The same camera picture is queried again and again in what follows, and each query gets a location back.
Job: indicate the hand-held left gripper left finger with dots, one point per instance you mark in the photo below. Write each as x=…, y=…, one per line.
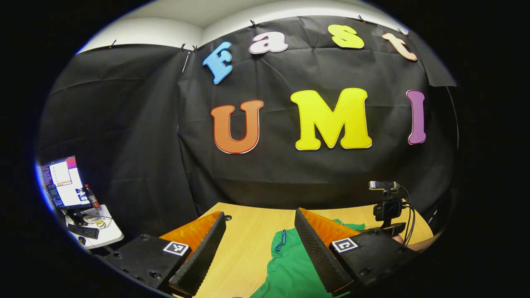
x=205, y=256

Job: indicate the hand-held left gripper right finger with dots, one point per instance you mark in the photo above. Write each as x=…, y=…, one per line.
x=316, y=252

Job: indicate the green T-shirt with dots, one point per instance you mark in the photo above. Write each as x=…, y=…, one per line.
x=290, y=269

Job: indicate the white side table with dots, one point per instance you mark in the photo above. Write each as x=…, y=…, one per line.
x=109, y=236

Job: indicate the black keyboard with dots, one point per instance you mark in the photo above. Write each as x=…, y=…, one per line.
x=83, y=231

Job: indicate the red capped dark bottle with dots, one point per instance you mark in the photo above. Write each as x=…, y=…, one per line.
x=92, y=198

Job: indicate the black backdrop cloth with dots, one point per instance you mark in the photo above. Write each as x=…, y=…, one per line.
x=145, y=124

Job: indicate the computer monitor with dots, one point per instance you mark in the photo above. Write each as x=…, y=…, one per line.
x=66, y=182

